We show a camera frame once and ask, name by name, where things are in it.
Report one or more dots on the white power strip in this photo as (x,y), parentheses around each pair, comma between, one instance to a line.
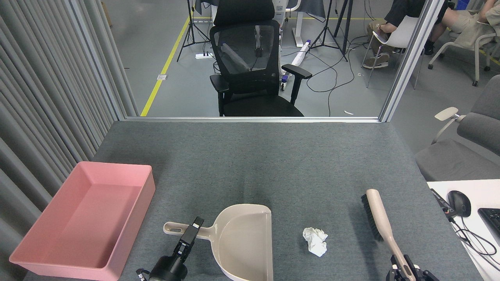
(203,56)

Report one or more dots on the white stand on wheels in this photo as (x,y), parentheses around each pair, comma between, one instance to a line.
(278,11)

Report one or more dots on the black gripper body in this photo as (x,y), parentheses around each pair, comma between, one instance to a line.
(168,269)

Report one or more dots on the black mesh office chair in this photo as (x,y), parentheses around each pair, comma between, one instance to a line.
(258,105)

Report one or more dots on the metal floor socket plate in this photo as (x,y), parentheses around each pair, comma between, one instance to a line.
(162,77)

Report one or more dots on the dark cloth cover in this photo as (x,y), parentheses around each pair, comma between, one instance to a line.
(312,9)

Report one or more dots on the grey office chair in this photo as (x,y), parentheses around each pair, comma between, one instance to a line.
(461,160)

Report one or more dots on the white plastic chair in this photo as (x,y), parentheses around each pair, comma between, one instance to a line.
(402,33)

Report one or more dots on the black keyboard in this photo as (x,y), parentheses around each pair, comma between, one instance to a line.
(492,220)

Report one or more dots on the white chair with wheels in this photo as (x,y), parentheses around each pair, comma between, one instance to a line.
(477,54)

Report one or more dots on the white desk leg column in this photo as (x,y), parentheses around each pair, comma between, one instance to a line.
(299,27)

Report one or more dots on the white wrapped roll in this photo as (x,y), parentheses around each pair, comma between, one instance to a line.
(300,54)

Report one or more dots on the pink plastic bin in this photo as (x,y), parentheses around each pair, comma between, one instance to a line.
(78,218)

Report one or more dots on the beige brush with black bristles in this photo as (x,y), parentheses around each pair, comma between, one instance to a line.
(379,210)

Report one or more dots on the silver table edge rail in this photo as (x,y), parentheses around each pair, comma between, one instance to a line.
(254,119)

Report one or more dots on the black computer mouse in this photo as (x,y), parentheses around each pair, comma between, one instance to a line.
(460,203)

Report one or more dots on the person in khaki shorts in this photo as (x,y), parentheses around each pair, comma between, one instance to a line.
(468,23)

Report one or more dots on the white desk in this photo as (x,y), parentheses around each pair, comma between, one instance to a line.
(480,195)

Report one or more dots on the person in black shirt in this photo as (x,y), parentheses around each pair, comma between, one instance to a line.
(402,11)

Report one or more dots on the beige plastic dustpan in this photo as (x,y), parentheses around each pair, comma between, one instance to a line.
(242,242)

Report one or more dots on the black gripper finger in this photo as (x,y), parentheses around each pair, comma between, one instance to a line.
(393,271)
(189,240)
(425,275)

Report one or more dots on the silver slanted post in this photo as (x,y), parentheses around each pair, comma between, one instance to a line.
(410,58)

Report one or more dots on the grey curtain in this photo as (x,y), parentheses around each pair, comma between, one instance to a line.
(31,78)

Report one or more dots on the black tripod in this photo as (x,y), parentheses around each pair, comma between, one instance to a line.
(327,27)
(191,23)

